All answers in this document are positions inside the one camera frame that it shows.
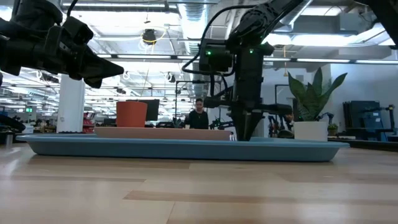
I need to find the person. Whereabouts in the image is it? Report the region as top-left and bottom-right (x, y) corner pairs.
(183, 98), (210, 130)

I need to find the ribbed silver ventilation duct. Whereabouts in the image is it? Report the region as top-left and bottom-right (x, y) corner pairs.
(177, 0), (215, 100)

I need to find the white pillar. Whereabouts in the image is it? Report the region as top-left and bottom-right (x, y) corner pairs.
(56, 74), (86, 134)

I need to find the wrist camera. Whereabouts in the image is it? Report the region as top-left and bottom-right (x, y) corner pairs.
(46, 16), (95, 47)
(198, 41), (233, 73)

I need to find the green snake plant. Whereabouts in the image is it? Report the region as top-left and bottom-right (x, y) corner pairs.
(287, 67), (348, 123)

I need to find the long linear light fixture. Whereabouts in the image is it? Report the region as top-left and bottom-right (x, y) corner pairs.
(96, 54), (398, 65)

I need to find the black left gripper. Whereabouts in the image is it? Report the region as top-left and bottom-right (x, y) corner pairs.
(9, 38), (125, 89)

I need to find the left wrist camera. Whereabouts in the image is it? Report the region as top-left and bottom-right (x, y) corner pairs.
(46, 16), (95, 47)

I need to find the black aluminium table frame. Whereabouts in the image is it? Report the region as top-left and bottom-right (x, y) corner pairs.
(329, 138), (398, 153)

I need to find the black ceiling spotlight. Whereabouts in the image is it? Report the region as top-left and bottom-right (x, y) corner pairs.
(142, 28), (158, 46)

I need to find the narrow black metal frame stand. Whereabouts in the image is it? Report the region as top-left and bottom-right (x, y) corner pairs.
(274, 83), (292, 105)

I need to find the orange plate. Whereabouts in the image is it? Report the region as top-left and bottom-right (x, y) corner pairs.
(94, 126), (233, 141)

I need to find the wide black metal frame stand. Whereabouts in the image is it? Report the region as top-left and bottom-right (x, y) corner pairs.
(175, 80), (222, 125)

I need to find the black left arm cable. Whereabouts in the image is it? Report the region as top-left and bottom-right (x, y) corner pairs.
(66, 0), (79, 19)

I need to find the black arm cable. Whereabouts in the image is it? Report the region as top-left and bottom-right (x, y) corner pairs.
(66, 0), (79, 19)
(182, 4), (259, 76)

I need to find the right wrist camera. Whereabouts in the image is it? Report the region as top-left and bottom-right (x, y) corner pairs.
(198, 41), (233, 73)

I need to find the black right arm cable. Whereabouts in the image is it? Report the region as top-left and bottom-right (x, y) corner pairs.
(182, 4), (259, 76)

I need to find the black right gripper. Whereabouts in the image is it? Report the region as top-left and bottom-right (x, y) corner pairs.
(203, 42), (294, 142)

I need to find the white plant pot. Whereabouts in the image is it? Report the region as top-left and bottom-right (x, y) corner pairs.
(293, 120), (330, 142)

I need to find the blue plastic tray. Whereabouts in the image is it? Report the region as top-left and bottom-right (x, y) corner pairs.
(15, 134), (351, 162)

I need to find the orange cup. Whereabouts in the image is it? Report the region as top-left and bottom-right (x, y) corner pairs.
(116, 100), (149, 128)

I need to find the red shelf cart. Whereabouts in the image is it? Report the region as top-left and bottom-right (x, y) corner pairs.
(82, 111), (96, 134)

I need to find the blue equipment rack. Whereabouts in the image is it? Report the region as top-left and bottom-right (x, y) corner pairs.
(341, 100), (398, 142)

